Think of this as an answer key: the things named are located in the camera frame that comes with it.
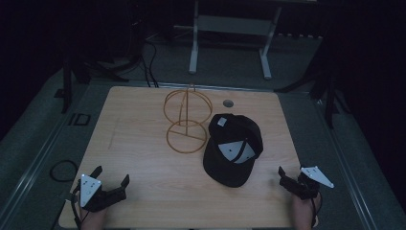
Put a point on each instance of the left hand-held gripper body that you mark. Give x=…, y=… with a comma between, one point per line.
x=95, y=195

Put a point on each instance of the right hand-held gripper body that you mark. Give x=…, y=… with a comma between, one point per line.
x=303, y=187

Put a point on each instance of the black baseball cap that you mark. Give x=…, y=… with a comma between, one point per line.
x=233, y=153

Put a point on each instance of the person's right hand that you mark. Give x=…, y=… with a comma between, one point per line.
x=303, y=212

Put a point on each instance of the person's left hand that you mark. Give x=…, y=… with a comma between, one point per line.
x=92, y=220

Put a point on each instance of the black tripod stand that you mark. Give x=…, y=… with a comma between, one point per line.
x=328, y=96
x=67, y=86

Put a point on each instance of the grey table grommet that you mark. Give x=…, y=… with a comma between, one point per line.
x=228, y=103

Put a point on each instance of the white metal stand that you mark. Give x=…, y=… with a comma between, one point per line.
x=194, y=48

